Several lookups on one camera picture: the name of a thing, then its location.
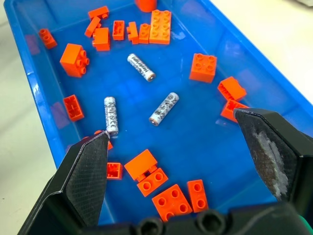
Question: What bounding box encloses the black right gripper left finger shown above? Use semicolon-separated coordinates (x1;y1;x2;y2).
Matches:
17;131;110;235

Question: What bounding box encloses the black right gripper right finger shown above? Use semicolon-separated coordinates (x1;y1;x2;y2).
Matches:
233;107;313;221

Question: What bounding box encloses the orange small hollow brick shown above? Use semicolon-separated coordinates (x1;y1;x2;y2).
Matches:
106;162;124;181

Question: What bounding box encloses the orange hollow toy brick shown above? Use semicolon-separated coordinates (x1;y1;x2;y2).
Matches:
63;94;85;122
112;20;125;41
217;76;247;102
220;98;250;123

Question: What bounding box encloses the orange smooth toy brick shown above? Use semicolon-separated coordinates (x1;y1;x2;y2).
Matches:
124;148;158;182

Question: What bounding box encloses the silver battery with CE print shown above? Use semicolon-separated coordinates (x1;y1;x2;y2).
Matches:
103;95;120;136

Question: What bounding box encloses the orange two-stud toy brick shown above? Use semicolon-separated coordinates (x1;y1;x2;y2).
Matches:
186;179;209;213
136;167;169;197
38;28;58;49
138;23;152;45

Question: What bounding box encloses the blue plastic bin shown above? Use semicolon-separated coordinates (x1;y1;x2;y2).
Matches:
3;0;313;226

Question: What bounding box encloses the orange four-stud toy brick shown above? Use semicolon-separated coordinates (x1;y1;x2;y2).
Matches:
151;183;193;222
188;52;218;84

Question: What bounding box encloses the silver battery with round symbols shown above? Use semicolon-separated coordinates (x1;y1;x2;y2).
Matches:
148;92;180;127

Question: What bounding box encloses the orange four-stud tall brick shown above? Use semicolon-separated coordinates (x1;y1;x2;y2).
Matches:
59;43;90;78

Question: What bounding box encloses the silver battery with brand print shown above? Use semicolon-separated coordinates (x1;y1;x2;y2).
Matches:
127;53;157;83

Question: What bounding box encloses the orange square toy brick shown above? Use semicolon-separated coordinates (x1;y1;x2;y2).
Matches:
92;27;111;52

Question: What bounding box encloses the orange narrow toy brick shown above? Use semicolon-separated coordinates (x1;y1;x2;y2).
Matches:
88;5;110;21
84;16;102;38
126;21;140;45

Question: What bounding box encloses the orange eight-stud toy brick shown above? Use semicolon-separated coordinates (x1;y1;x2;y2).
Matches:
149;9;172;46

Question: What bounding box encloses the orange round block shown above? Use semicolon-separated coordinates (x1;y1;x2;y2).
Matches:
134;0;157;13

